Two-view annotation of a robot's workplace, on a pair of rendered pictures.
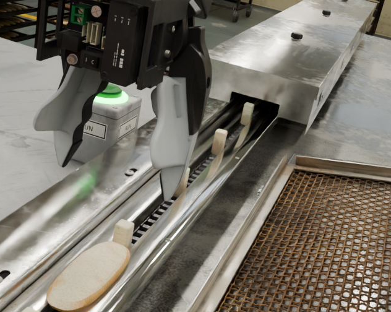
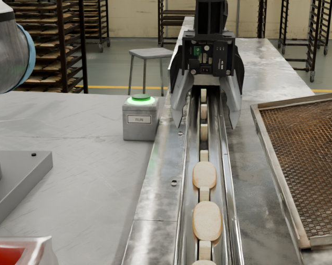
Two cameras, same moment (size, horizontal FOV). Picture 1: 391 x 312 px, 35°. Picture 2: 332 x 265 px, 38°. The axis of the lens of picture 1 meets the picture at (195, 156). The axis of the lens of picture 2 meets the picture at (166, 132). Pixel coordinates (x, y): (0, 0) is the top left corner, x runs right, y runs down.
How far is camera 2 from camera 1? 0.37 m
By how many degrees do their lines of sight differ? 11
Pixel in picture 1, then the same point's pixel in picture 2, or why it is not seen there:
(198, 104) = (241, 80)
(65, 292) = (204, 181)
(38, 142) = (107, 137)
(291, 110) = not seen: hidden behind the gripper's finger
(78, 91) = (183, 89)
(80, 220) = (180, 156)
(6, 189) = (117, 160)
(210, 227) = not seen: hidden behind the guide
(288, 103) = not seen: hidden behind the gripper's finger
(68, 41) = (194, 63)
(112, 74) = (218, 72)
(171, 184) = (235, 120)
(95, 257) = (202, 167)
